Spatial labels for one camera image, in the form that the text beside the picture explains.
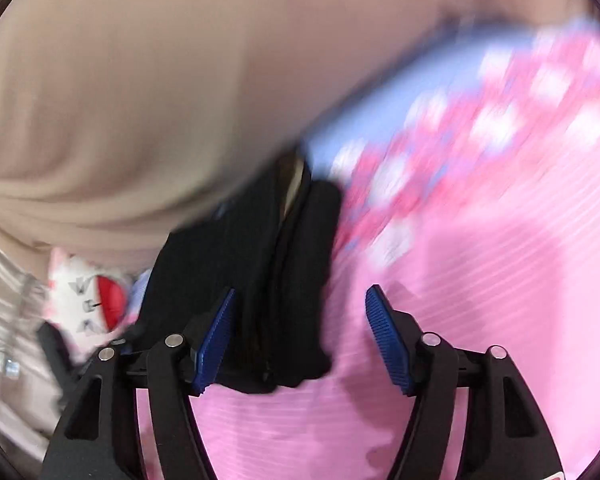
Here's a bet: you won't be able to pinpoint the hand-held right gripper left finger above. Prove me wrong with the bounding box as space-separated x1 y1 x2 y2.
39 287 237 480

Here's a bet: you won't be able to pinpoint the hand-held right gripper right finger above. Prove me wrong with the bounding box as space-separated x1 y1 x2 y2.
365 284 566 480

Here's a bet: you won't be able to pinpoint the black pants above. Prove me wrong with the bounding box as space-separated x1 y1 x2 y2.
130 152 345 395

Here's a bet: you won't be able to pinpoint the white cartoon face pillow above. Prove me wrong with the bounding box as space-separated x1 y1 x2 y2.
45 247 148 363

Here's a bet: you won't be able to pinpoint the pink floral bed sheet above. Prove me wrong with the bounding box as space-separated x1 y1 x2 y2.
125 16 600 480

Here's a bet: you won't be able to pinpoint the pale floral quilt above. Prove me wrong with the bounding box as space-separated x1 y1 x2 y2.
0 230 76 453

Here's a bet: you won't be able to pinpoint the beige blanket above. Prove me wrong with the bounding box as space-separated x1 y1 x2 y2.
0 0 593 268

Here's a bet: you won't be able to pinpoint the black strap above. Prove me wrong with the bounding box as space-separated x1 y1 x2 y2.
36 321 81 401

